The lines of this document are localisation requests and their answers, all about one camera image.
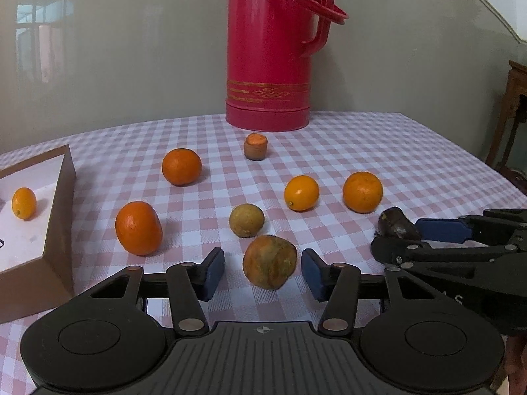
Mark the brownish green round fruit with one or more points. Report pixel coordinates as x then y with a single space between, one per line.
246 221

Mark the orange kumquat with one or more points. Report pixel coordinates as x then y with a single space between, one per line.
302 193
23 203

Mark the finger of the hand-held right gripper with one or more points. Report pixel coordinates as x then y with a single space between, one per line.
440 229
428 251

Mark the person's right hand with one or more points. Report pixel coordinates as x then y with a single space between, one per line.
518 362

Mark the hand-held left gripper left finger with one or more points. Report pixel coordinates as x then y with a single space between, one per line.
213 273

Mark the orange carrot stub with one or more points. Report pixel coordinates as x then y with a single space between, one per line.
256 147

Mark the brown cardboard box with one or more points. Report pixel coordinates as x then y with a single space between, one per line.
24 251

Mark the red thermos jug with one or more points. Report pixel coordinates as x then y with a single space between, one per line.
267 49

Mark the carved dark wooden furniture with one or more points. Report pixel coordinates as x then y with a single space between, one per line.
512 111

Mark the orange mandarin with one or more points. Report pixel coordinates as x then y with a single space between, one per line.
138 228
362 192
181 167

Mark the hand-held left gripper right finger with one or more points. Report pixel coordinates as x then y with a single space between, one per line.
313 275

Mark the mottled brown orange fruit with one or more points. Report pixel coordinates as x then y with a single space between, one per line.
269 262

